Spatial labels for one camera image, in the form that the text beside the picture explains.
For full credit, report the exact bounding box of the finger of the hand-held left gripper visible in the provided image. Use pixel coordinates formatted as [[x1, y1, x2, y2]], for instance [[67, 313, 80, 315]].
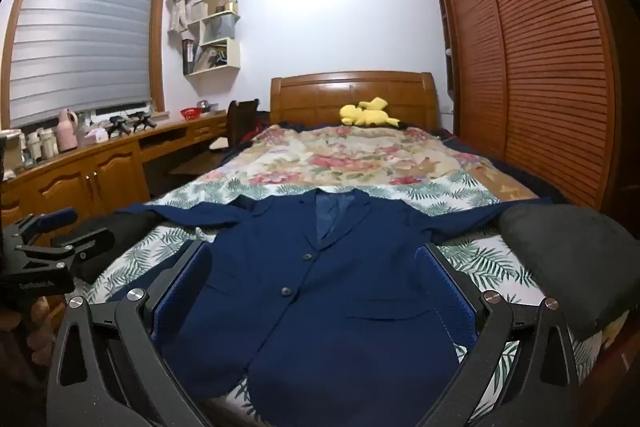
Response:
[[9, 207, 79, 244], [50, 227, 117, 265]]

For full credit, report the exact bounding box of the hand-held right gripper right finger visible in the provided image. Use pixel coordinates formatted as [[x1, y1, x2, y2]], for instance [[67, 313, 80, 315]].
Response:
[[414, 243, 581, 427]]

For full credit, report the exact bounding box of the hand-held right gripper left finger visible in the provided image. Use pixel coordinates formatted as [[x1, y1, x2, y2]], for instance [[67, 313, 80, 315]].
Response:
[[46, 239, 216, 427]]

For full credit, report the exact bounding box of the navy blue suit jacket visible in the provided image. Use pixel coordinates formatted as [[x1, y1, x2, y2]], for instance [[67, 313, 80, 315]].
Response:
[[107, 189, 556, 427]]

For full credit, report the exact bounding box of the person's left hand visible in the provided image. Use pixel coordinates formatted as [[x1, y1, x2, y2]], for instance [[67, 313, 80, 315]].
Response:
[[29, 298, 57, 350]]

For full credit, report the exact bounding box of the wooden desk cabinet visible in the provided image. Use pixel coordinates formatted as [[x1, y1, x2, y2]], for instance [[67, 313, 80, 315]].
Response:
[[0, 109, 231, 233]]

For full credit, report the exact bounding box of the pink jug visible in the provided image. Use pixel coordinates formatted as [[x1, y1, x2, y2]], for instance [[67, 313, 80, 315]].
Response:
[[56, 109, 81, 152]]

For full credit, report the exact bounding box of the dark grey folded cloth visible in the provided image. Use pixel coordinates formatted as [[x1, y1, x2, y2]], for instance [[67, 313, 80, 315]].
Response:
[[499, 204, 640, 340]]

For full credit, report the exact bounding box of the floral blanket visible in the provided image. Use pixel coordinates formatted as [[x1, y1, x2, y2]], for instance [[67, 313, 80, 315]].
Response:
[[200, 124, 541, 204]]

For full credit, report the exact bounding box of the window with grey blind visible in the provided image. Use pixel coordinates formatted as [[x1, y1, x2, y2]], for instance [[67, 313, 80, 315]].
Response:
[[0, 0, 168, 130]]

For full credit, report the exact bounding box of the dark wooden chair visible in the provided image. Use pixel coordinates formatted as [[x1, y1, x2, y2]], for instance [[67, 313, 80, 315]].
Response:
[[170, 98, 262, 178]]

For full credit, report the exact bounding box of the yellow plush toy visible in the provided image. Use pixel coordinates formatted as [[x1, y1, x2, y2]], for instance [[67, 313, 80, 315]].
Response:
[[340, 97, 401, 128]]

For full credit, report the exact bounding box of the wooden bed headboard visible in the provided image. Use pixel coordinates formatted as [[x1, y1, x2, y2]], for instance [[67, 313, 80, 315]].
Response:
[[270, 71, 441, 130]]

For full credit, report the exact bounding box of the wooden louvred wardrobe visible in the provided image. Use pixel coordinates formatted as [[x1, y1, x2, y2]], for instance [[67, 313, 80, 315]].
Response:
[[429, 0, 626, 212]]

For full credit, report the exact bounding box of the white wall shelf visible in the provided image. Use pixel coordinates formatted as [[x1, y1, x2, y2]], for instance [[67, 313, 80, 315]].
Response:
[[182, 0, 242, 76]]

